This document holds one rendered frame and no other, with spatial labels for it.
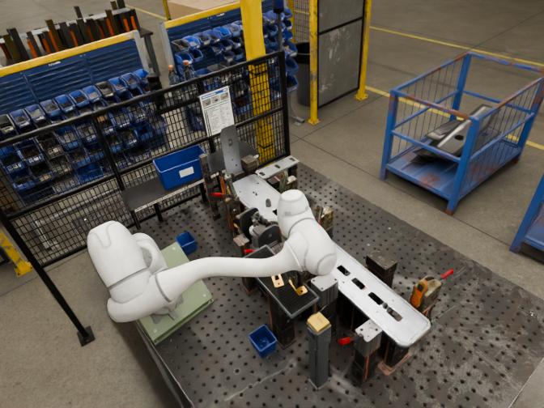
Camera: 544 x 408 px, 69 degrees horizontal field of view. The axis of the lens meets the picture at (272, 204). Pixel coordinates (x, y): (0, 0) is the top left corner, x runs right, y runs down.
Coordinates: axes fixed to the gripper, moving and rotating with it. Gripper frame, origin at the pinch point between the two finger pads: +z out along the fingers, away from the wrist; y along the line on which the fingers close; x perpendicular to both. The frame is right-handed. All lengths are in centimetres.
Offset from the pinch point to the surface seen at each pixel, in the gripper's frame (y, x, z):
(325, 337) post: 1.4, -17.4, 16.5
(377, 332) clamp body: 20.7, -24.1, 19.6
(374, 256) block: 46, 10, 23
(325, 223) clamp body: 42, 45, 28
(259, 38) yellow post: 61, 149, -40
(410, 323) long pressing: 37, -25, 26
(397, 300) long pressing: 40.2, -13.6, 25.7
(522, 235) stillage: 206, 24, 107
